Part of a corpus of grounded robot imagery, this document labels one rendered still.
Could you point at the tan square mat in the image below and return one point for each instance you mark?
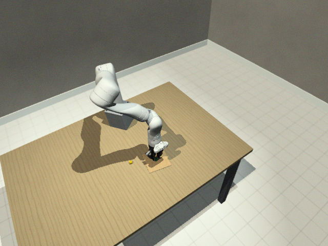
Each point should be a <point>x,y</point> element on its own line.
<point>153,166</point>

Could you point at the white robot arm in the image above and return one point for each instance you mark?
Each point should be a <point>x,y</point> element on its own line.
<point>107,95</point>

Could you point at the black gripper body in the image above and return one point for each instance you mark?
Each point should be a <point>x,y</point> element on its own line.
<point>151,149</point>

